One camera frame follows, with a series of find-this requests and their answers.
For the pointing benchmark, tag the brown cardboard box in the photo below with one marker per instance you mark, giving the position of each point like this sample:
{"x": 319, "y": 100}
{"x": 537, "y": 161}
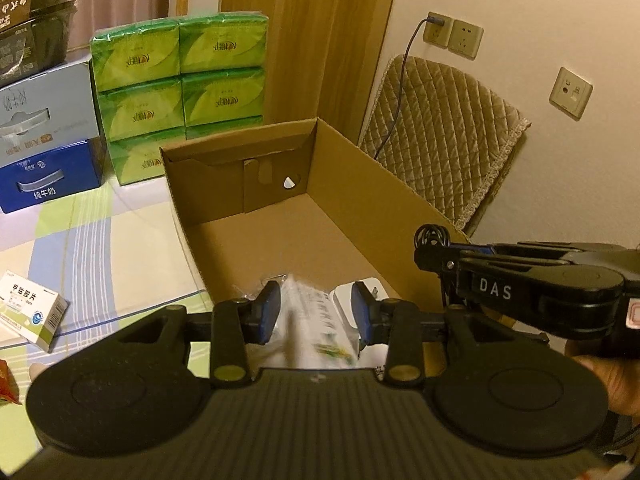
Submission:
{"x": 350, "y": 185}

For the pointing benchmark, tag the plaid cloth covered desktop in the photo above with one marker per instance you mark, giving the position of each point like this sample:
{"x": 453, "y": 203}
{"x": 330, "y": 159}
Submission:
{"x": 100, "y": 240}

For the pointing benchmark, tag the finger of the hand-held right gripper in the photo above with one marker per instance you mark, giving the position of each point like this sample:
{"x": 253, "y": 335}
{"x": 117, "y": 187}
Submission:
{"x": 435, "y": 259}

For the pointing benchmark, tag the white plug adapter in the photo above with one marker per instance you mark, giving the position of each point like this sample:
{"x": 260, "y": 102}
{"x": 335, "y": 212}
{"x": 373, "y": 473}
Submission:
{"x": 342, "y": 300}

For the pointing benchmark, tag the quilted beige chair cover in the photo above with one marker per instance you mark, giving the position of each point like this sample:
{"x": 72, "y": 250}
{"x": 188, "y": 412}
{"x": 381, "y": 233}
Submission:
{"x": 440, "y": 130}

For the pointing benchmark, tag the dark blue milk carton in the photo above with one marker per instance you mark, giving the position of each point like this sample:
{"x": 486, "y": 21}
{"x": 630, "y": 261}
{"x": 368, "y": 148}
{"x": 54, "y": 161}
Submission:
{"x": 55, "y": 180}

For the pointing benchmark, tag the black instant noodle bowl pack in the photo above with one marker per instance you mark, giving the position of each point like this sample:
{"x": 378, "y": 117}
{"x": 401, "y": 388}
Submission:
{"x": 30, "y": 40}

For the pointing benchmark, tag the person's right hand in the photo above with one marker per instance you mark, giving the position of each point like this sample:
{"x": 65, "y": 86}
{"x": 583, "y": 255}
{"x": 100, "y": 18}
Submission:
{"x": 617, "y": 382}

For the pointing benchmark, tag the beige network wall socket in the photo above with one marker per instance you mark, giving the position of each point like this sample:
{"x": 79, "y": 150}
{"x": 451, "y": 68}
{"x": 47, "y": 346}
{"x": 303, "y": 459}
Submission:
{"x": 570, "y": 92}

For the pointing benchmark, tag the red packet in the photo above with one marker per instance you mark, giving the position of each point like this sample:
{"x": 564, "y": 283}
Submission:
{"x": 6, "y": 382}

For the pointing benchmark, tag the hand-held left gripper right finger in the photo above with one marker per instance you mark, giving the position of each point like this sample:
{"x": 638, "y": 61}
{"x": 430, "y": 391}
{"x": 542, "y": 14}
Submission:
{"x": 360, "y": 315}

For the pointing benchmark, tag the green white medicine box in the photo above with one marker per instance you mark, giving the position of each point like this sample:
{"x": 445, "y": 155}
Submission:
{"x": 310, "y": 325}

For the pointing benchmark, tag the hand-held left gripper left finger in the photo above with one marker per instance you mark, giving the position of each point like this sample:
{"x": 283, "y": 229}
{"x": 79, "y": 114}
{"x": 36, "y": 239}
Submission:
{"x": 270, "y": 310}

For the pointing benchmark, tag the beige wall socket with plug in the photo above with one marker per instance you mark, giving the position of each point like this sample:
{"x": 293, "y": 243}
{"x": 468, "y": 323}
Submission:
{"x": 439, "y": 35}

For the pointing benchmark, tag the light blue milk carton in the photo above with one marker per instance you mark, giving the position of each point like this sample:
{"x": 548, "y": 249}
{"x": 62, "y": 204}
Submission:
{"x": 45, "y": 110}

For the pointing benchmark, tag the stack of green tissue packs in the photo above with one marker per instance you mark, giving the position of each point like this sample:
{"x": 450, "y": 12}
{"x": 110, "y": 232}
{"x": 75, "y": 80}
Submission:
{"x": 150, "y": 100}

